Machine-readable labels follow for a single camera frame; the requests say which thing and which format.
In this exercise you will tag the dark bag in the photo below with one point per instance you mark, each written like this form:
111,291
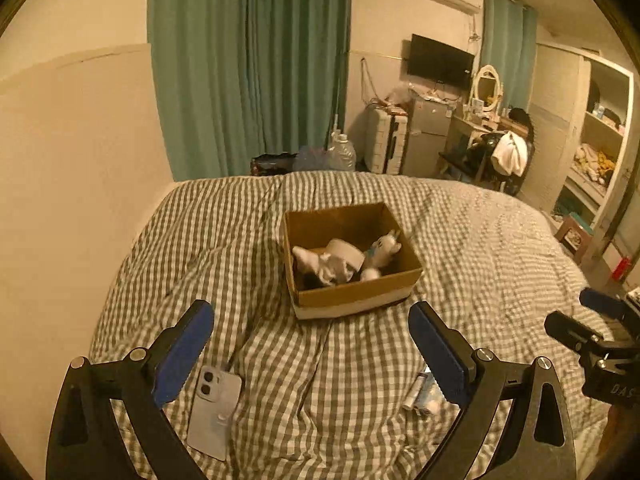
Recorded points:
270,164

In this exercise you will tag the clear plastic bag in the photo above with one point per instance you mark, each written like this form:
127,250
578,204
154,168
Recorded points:
312,160

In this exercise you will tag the white oval mirror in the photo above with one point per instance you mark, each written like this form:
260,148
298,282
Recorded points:
487,89

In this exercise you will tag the red bottle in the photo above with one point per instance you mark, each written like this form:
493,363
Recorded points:
621,269

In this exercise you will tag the person's right forearm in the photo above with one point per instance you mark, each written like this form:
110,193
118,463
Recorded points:
614,435

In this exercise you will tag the large clear water bottle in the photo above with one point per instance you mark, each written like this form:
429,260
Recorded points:
342,155

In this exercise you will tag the dark chair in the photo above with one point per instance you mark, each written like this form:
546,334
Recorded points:
522,122

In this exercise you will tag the white cloth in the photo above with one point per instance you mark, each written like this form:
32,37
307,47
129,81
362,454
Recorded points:
509,152

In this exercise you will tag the wide green curtain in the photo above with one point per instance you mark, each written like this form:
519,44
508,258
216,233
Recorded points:
245,60

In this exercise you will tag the white suitcase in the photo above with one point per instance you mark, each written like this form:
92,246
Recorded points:
382,142

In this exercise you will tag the brown cardboard box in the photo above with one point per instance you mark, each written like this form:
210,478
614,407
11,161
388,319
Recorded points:
355,295

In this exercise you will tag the white tape roll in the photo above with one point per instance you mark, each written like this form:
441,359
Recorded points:
345,251

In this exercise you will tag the white sock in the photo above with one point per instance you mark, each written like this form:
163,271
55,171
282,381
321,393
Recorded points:
336,271
307,259

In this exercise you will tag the small pale blue packet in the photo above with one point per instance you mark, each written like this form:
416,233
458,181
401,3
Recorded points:
431,400

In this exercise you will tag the silver smartphone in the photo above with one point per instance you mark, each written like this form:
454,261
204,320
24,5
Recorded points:
214,415

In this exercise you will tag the white plush toy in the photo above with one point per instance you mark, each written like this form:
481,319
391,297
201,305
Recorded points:
384,250

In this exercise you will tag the white open wardrobe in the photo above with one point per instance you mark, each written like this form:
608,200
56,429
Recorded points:
555,135

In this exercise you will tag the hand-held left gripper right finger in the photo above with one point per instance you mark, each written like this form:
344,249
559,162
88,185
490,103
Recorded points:
440,352

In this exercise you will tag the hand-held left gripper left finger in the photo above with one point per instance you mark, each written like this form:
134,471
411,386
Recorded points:
180,355

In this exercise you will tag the black wall television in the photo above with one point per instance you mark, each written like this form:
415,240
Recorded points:
439,59

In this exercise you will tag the narrow green curtain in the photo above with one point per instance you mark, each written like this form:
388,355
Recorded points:
507,50

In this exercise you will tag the small wooden stool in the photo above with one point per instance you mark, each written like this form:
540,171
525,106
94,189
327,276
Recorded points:
575,237

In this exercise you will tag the light dressing desk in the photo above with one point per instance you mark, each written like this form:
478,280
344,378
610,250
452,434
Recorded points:
462,135

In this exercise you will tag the crumpled plastic bag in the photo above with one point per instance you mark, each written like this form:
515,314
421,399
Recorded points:
400,95

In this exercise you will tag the grey mini fridge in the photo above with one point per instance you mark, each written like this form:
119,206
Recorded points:
427,135

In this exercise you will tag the green checked blanket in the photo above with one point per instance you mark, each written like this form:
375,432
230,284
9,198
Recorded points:
475,260

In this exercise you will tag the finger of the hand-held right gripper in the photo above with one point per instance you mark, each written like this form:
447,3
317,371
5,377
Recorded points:
570,331
600,301

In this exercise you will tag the small white tube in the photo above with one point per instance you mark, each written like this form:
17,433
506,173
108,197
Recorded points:
414,394

